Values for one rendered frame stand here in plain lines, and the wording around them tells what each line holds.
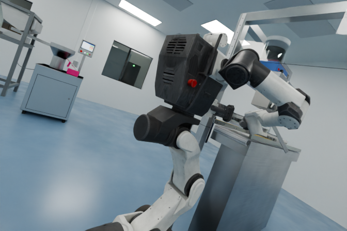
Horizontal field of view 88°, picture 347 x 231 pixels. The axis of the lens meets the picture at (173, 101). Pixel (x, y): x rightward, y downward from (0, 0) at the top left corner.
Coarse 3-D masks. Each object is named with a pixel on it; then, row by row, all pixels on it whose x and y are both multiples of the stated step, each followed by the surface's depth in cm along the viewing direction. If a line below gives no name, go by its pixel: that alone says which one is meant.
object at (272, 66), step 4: (264, 64) 116; (268, 64) 115; (272, 64) 113; (276, 64) 111; (280, 64) 113; (268, 68) 114; (272, 68) 112; (276, 68) 111; (280, 68) 114; (284, 68) 121; (284, 72) 119
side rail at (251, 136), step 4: (252, 136) 110; (256, 136) 114; (256, 140) 116; (260, 140) 120; (264, 140) 124; (268, 140) 128; (272, 140) 134; (272, 144) 136; (276, 144) 142; (280, 144) 148; (288, 148) 165; (292, 148) 174; (296, 148) 184; (300, 152) 198
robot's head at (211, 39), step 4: (224, 32) 85; (204, 36) 91; (208, 36) 90; (212, 36) 88; (216, 36) 85; (224, 36) 85; (208, 40) 90; (212, 40) 87; (216, 40) 85; (220, 40) 84; (224, 40) 86; (212, 44) 88; (220, 44) 85; (224, 44) 87
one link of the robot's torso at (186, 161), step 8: (184, 136) 81; (192, 136) 85; (184, 144) 82; (192, 144) 86; (176, 152) 94; (184, 152) 92; (192, 152) 89; (200, 152) 94; (176, 160) 97; (184, 160) 90; (192, 160) 95; (176, 168) 100; (184, 168) 93; (192, 168) 97; (176, 176) 102; (184, 176) 95; (192, 176) 98; (200, 176) 101; (176, 184) 102; (184, 184) 97; (192, 184) 96; (184, 192) 98
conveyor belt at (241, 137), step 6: (216, 126) 129; (222, 126) 135; (222, 132) 124; (228, 132) 121; (234, 132) 124; (240, 132) 152; (234, 138) 117; (240, 138) 114; (246, 138) 112; (270, 144) 138
